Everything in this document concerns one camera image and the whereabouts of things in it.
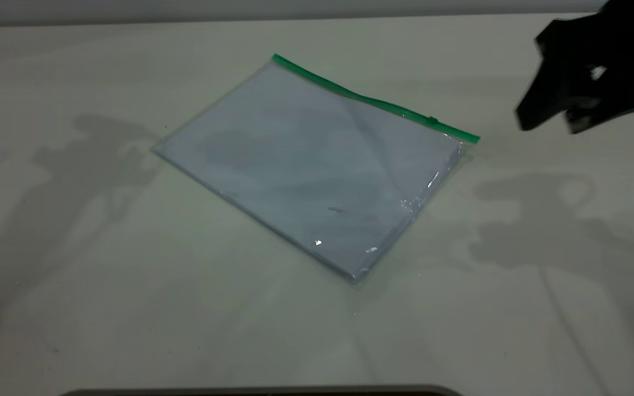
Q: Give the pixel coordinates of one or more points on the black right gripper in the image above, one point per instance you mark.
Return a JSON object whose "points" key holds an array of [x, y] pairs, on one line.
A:
{"points": [[614, 49]]}

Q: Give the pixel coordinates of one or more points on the clear zip bag green zipper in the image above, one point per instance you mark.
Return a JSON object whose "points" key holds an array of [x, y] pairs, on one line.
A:
{"points": [[306, 165]]}

